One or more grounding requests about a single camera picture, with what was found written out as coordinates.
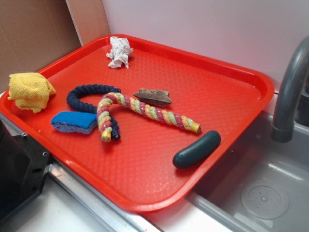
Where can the brown cardboard panel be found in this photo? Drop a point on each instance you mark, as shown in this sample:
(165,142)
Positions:
(33,34)

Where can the red plastic tray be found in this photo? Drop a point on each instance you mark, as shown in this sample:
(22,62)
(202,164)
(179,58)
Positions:
(136,172)

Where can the brown wood piece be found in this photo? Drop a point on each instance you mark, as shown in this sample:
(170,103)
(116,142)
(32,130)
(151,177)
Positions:
(154,96)

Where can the grey faucet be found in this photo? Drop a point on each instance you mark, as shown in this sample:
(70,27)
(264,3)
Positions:
(292,104)

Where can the dark green toy cucumber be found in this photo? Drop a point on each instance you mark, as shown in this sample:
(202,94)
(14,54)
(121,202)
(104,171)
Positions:
(197,151)

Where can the yellow cloth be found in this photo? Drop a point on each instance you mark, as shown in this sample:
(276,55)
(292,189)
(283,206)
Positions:
(30,91)

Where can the white paper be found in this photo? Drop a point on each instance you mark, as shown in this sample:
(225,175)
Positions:
(120,52)

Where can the grey sink basin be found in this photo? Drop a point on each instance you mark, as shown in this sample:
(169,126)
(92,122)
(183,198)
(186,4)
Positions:
(254,158)

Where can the blue sponge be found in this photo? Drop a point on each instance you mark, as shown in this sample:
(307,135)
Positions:
(70,122)

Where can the black box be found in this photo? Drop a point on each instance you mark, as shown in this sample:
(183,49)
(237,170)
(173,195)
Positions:
(24,163)

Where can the sink drain strainer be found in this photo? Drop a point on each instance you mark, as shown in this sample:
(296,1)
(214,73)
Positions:
(264,202)

